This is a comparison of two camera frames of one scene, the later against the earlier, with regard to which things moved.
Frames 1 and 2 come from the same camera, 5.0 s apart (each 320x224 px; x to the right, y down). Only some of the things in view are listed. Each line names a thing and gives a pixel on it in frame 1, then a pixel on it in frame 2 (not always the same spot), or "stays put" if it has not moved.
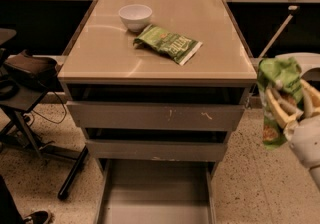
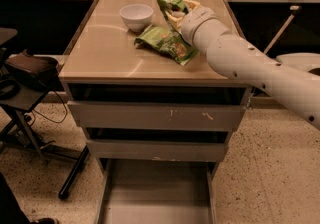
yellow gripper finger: (285, 112) -> (175, 20)
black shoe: (37, 217) -> (45, 220)
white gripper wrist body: (306, 144) -> (192, 25)
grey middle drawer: (159, 150) stays put
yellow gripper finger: (311, 97) -> (192, 4)
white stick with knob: (279, 31) stays put
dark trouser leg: (9, 214) stays put
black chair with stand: (25, 78) stays put
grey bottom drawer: (156, 191) stays put
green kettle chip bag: (176, 47) stays put
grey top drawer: (155, 115) stays put
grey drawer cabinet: (157, 84) stays put
